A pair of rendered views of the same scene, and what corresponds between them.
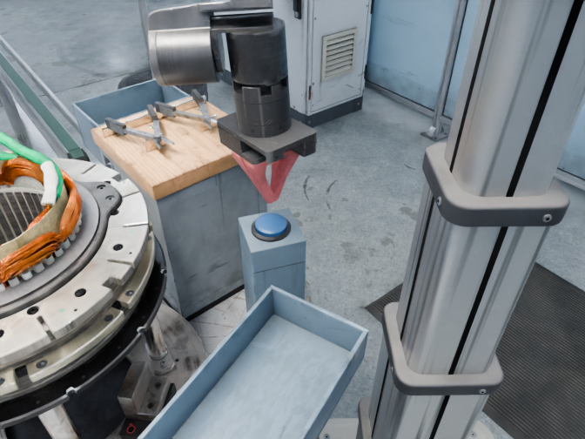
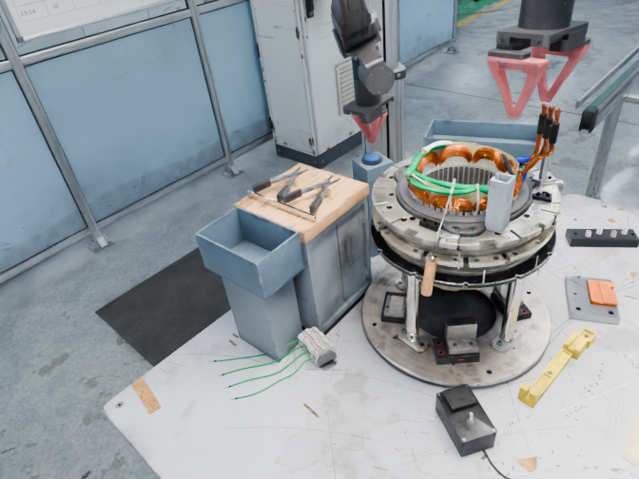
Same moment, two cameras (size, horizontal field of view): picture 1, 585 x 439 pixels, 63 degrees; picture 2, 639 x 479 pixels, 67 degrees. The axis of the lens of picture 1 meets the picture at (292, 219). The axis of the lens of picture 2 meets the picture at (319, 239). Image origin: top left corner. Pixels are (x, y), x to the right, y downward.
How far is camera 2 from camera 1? 1.23 m
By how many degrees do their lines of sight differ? 72
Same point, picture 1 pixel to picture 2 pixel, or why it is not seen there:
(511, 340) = (219, 297)
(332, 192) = not seen: outside the picture
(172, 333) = (387, 281)
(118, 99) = (228, 255)
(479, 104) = (393, 35)
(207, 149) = (319, 178)
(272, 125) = not seen: hidden behind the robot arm
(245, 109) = not seen: hidden behind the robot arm
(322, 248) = (87, 443)
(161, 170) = (350, 185)
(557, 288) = (172, 272)
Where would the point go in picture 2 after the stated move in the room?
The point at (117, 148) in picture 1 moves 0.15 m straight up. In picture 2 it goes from (329, 210) to (320, 137)
